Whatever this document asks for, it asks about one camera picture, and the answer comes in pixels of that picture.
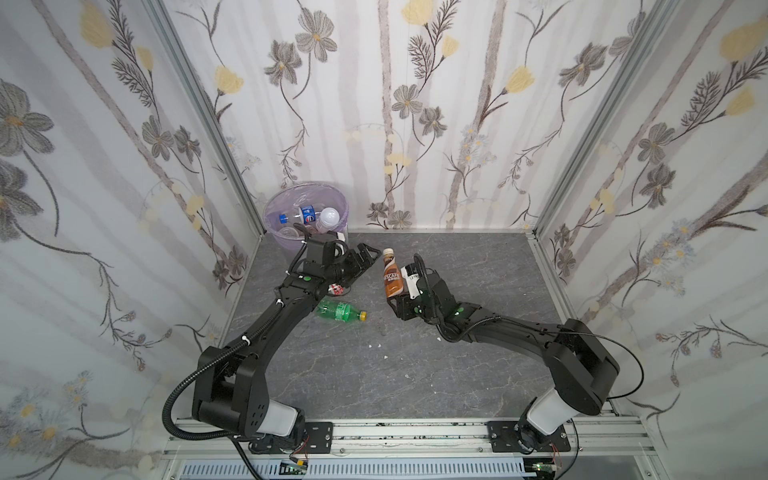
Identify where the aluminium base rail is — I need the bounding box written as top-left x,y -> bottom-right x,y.
161,418 -> 652,463

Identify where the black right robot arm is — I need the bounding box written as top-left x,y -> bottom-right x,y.
383,248 -> 645,454

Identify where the green soda bottle yellow cap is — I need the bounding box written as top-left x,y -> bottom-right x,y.
315,299 -> 367,323

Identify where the brown Nescafe bottle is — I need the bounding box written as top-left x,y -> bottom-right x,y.
382,248 -> 405,299

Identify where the red label cola bottle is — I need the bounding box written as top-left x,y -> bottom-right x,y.
327,284 -> 348,297

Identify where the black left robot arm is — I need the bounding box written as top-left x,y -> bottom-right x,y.
161,232 -> 383,445

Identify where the white bottle red cap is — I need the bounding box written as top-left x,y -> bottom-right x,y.
316,207 -> 341,233

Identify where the purple lined mesh trash bin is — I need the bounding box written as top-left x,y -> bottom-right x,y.
264,182 -> 350,254

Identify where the white cable duct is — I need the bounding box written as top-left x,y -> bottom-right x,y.
178,458 -> 532,480

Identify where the blue cap water bottle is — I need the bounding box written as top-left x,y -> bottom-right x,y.
278,205 -> 317,226

